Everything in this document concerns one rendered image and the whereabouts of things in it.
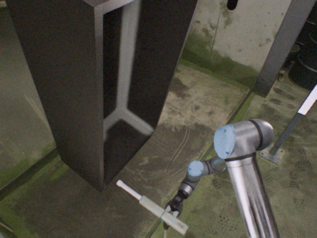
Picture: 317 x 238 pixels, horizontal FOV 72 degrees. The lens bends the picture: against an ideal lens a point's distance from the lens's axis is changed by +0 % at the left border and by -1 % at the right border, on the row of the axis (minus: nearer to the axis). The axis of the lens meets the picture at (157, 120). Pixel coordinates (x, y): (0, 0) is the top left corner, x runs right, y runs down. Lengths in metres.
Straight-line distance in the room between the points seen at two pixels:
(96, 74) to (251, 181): 0.62
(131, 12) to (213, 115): 1.61
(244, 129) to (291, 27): 1.92
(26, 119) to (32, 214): 0.75
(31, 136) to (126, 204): 0.97
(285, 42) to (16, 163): 2.74
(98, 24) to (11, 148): 1.69
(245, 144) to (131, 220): 1.25
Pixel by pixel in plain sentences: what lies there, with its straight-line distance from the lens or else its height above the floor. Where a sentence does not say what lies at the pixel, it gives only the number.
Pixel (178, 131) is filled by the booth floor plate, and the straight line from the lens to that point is 2.31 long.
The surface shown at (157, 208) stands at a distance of 1.34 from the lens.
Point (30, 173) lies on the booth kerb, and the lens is 2.21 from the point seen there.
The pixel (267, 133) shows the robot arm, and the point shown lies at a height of 1.20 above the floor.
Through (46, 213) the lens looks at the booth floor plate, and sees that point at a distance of 2.05.
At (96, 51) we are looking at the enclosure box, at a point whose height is 1.53.
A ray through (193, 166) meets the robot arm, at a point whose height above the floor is 0.67.
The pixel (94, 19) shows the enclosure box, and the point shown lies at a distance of 0.53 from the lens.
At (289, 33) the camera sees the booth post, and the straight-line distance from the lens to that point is 2.68.
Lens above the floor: 1.81
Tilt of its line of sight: 48 degrees down
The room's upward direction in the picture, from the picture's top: 2 degrees clockwise
